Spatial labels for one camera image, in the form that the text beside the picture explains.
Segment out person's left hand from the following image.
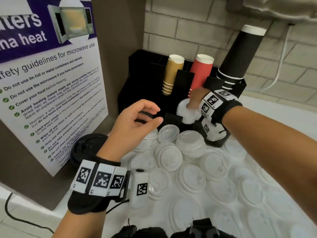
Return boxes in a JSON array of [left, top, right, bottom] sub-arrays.
[[97, 99, 164, 163]]

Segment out person's right hand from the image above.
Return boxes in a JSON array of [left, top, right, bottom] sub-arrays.
[[187, 87, 210, 111]]

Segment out small white lids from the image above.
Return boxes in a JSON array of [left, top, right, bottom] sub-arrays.
[[176, 98, 202, 125]]

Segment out stack of black lids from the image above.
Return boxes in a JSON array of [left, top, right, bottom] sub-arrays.
[[70, 133, 109, 169]]

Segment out black cup holder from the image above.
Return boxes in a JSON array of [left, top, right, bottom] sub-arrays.
[[118, 49, 247, 148]]

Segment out person's left forearm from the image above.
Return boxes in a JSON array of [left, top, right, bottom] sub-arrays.
[[52, 208, 109, 238]]

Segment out person's right forearm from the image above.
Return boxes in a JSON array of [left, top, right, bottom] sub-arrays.
[[222, 106, 317, 238]]

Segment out stack of red paper cups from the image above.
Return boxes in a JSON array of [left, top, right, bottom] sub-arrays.
[[188, 54, 215, 97]]

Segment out black right wrist marker band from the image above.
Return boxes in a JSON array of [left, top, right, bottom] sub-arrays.
[[199, 89, 243, 126]]

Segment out black wrist marker band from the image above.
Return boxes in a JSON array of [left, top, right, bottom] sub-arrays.
[[199, 89, 243, 126], [67, 156, 131, 216]]

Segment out stack of gold paper cups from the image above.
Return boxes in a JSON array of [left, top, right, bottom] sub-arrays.
[[162, 54, 185, 96]]

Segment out stack of black paper cups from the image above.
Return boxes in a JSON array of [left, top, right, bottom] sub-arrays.
[[216, 24, 267, 91]]

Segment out black left wrist marker band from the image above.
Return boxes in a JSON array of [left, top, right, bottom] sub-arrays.
[[67, 156, 131, 216]]

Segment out microwave safety poster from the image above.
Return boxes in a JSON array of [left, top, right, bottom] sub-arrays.
[[0, 0, 109, 177]]

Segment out black chest harness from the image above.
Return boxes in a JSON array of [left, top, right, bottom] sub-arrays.
[[109, 218, 238, 238]]

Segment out black camera cable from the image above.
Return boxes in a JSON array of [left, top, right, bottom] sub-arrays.
[[106, 198, 130, 215]]

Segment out white wall cable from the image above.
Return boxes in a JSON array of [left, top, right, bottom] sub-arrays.
[[245, 23, 295, 92]]

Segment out grey wall-mounted appliance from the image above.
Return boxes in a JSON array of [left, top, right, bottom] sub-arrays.
[[225, 0, 317, 22]]

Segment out black power cable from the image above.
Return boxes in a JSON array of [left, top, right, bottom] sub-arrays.
[[5, 192, 54, 234]]

